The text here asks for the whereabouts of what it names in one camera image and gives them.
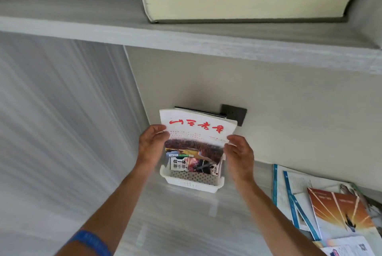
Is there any person's left forearm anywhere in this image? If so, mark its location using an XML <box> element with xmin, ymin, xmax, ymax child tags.
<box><xmin>55</xmin><ymin>160</ymin><xmax>154</xmax><ymax>256</ymax></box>

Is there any grey wooden shelf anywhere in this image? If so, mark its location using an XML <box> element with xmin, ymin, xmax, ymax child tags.
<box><xmin>0</xmin><ymin>0</ymin><xmax>382</xmax><ymax>75</ymax></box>

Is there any dark wall socket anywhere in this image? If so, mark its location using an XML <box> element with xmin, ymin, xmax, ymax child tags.
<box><xmin>220</xmin><ymin>104</ymin><xmax>248</xmax><ymax>127</ymax></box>

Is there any person's right forearm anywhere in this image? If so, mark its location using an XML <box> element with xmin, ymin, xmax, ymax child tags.
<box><xmin>237</xmin><ymin>172</ymin><xmax>327</xmax><ymax>256</ymax></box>

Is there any person's right hand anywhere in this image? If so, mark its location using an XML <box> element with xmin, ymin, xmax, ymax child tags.
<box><xmin>223</xmin><ymin>134</ymin><xmax>256</xmax><ymax>182</ymax></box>

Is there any person's left hand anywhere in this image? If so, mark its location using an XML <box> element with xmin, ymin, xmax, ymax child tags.
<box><xmin>138</xmin><ymin>124</ymin><xmax>171</xmax><ymax>167</ymax></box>

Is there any pile of assorted magazines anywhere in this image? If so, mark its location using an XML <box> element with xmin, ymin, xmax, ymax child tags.
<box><xmin>272</xmin><ymin>163</ymin><xmax>382</xmax><ymax>256</ymax></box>

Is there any blue wristband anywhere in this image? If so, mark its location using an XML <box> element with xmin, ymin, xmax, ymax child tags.
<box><xmin>67</xmin><ymin>230</ymin><xmax>113</xmax><ymax>256</ymax></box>

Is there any white magazine red calligraphy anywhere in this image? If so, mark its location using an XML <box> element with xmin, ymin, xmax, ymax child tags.
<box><xmin>159</xmin><ymin>108</ymin><xmax>238</xmax><ymax>165</ymax></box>

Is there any white magazine red numeral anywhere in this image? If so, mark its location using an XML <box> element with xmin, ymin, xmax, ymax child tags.
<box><xmin>169</xmin><ymin>156</ymin><xmax>223</xmax><ymax>176</ymax></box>

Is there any white perforated plastic basket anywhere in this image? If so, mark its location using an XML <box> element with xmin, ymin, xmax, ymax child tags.
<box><xmin>160</xmin><ymin>157</ymin><xmax>225</xmax><ymax>194</ymax></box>

